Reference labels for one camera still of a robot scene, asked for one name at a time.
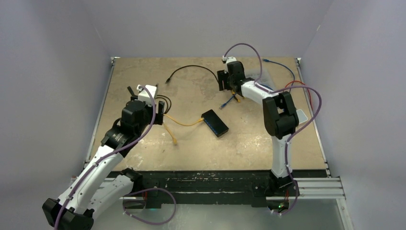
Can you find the yellow ethernet cable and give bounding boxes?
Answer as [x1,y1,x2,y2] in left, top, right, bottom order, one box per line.
[162,114,205,146]

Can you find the short blue ethernet cable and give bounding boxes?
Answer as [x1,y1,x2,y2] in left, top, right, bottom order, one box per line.
[219,84,275,110]

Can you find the long blue ethernet cable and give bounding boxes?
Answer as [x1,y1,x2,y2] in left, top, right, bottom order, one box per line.
[262,58,296,85]

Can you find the long black cable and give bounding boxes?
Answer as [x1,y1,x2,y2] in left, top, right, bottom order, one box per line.
[165,65,220,85]

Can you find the black box device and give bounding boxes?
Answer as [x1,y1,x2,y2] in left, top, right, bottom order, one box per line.
[201,109,229,138]

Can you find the red ethernet cable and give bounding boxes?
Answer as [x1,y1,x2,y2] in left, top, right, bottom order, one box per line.
[283,80,313,110]

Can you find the white network switch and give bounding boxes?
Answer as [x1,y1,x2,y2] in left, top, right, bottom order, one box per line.
[296,109,308,125]

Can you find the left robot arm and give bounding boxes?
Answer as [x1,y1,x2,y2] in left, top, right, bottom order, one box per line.
[42,100,165,230]

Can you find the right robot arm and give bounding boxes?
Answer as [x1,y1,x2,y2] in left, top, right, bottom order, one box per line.
[217,57,299,195]

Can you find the small grey hammer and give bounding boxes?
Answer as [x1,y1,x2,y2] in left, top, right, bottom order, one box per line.
[127,86,135,97]

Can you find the clear plastic organizer box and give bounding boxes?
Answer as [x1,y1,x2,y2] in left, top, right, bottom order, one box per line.
[245,68,276,89]

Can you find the yellow handled pliers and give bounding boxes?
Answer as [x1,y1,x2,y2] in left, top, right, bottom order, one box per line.
[231,91,241,103]

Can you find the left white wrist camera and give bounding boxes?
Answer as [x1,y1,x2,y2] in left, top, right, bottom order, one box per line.
[136,84,158,106]

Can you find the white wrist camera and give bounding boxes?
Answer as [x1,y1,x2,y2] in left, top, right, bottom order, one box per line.
[136,84,158,106]
[222,56,237,73]

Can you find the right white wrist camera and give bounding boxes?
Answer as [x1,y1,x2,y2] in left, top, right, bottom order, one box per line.
[222,56,237,73]

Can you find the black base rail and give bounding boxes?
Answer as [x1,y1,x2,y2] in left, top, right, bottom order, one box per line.
[79,170,327,210]

